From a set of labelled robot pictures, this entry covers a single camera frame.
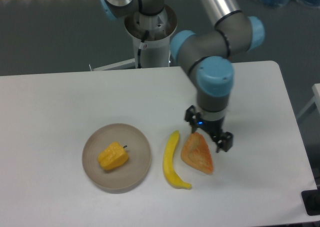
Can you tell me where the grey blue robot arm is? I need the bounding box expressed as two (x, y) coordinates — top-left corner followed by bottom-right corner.
(100, 0), (265, 152)

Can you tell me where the black cable on pedestal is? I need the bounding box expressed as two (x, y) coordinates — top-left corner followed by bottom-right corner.
(136, 29), (150, 69)

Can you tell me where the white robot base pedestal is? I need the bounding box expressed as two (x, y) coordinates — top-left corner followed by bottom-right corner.
(89, 5), (177, 71)

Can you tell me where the beige round plate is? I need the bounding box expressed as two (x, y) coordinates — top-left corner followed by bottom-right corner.
(82, 123), (152, 194)

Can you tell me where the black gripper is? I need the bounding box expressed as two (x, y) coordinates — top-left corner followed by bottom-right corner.
(184, 105), (234, 153)

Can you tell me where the white furniture at right edge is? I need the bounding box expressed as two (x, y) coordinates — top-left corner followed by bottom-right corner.
(296, 83), (320, 125)

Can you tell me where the yellow toy pepper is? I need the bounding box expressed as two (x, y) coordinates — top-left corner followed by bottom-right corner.
(97, 142), (129, 171)

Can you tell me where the black device at table edge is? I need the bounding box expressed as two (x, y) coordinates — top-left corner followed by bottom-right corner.
(301, 189), (320, 216)

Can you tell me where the yellow toy banana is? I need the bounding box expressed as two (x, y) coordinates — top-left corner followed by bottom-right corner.
(162, 130), (192, 190)

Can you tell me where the orange toy pastry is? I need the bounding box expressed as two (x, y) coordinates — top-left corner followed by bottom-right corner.
(180, 132), (214, 175)

